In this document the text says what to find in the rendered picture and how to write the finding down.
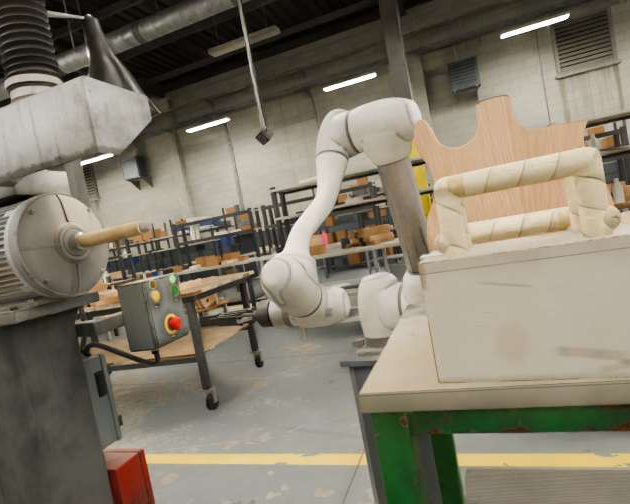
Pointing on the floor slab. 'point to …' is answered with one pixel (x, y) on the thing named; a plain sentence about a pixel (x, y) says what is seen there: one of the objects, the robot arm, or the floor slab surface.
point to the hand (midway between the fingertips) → (211, 320)
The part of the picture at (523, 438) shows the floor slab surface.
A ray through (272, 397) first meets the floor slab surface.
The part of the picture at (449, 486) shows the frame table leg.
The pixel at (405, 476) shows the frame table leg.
